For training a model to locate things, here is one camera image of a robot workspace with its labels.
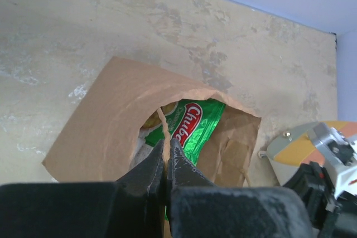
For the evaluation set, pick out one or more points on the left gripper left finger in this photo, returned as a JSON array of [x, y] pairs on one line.
[[131, 206]]

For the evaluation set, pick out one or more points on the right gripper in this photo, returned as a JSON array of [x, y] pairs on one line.
[[325, 189]]

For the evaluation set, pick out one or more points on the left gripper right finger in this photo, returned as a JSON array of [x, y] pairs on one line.
[[199, 208]]

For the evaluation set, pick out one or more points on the brown paper bag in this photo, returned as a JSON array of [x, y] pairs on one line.
[[97, 143]]

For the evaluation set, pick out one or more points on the green Chuba cassava chips bag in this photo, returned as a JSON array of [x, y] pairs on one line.
[[191, 122]]

